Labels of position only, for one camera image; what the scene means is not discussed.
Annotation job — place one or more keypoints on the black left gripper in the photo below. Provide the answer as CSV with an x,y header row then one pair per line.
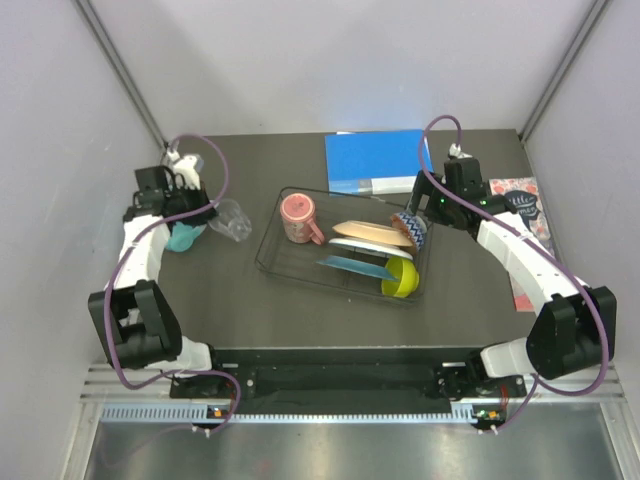
x,y
201,216

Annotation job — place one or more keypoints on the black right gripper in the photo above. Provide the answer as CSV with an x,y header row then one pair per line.
x,y
423,187

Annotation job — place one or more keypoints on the red patterned small bowl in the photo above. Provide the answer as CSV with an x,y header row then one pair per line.
x,y
413,227

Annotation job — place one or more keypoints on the clear plastic cup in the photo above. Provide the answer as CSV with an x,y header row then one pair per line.
x,y
231,221

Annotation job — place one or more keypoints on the peach bird plate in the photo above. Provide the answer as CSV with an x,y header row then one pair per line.
x,y
373,232

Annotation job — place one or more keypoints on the white watermelon plate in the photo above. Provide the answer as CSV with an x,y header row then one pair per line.
x,y
369,247

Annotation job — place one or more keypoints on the black wire dish rack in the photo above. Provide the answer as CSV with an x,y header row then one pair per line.
x,y
280,257

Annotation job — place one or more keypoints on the lime green bowl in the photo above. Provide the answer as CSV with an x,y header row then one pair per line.
x,y
406,278

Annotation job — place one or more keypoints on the teal scalloped plate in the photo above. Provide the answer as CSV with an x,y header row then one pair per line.
x,y
358,267

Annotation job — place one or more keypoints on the pink ghost mug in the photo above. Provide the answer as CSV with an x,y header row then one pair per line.
x,y
298,214

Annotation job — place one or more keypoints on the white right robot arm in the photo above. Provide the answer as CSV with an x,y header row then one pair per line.
x,y
575,323

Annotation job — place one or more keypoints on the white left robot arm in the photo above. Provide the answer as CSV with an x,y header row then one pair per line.
x,y
135,324

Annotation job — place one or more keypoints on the teal cat ear headphones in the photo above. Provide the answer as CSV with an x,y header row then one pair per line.
x,y
183,236

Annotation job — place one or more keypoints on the blue folder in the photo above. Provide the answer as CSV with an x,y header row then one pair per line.
x,y
374,163

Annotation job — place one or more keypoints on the Little Women book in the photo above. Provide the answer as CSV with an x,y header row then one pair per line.
x,y
524,194

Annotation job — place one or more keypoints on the red illustrated book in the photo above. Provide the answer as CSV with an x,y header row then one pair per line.
x,y
522,290

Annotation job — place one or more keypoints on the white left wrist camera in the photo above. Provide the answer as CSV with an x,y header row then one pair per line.
x,y
186,168

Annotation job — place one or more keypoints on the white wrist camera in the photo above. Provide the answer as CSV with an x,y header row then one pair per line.
x,y
455,152
186,168

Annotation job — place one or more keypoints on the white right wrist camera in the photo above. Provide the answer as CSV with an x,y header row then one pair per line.
x,y
455,152

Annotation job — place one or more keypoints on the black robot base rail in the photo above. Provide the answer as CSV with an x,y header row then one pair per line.
x,y
343,381

